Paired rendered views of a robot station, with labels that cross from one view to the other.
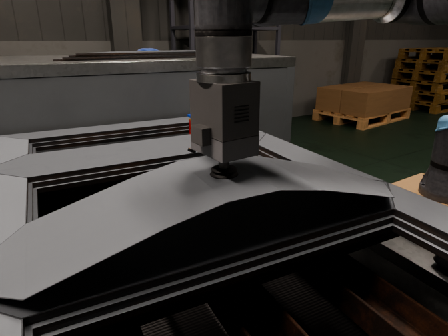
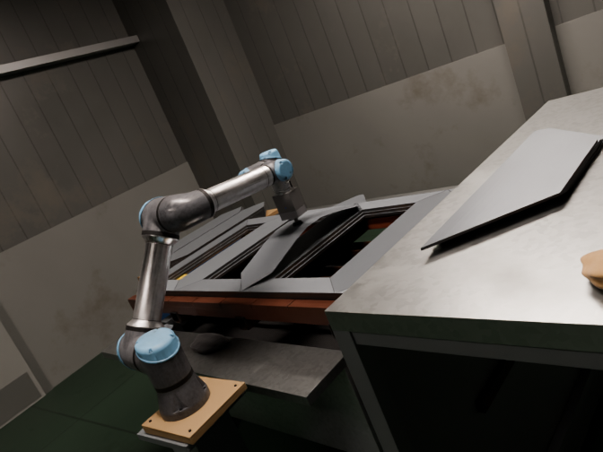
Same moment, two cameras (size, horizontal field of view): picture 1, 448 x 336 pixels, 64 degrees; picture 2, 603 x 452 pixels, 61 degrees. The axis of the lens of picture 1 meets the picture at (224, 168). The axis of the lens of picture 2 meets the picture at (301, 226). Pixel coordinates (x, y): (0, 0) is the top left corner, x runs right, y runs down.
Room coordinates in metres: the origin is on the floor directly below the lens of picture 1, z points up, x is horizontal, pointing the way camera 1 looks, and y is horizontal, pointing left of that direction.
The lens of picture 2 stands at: (2.38, -0.50, 1.44)
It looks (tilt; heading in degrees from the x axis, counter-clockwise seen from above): 15 degrees down; 165
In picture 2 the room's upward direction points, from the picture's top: 23 degrees counter-clockwise
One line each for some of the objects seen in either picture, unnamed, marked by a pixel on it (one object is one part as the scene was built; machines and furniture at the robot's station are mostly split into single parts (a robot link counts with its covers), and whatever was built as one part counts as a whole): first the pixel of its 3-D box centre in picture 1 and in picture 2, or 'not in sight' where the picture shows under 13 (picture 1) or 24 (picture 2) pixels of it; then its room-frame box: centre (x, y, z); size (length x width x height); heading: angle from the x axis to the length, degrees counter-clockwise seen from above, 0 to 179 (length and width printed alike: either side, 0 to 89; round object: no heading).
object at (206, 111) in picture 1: (216, 113); (291, 201); (0.50, 0.01, 1.02); 0.10 x 0.09 x 0.16; 125
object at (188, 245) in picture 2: not in sight; (208, 237); (-0.52, -0.24, 0.82); 0.80 x 0.40 x 0.06; 117
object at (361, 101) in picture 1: (363, 103); not in sight; (5.21, -2.04, 0.24); 1.32 x 0.95 x 0.47; 122
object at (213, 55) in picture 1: (222, 55); (281, 183); (0.50, 0.00, 1.10); 0.08 x 0.08 x 0.05
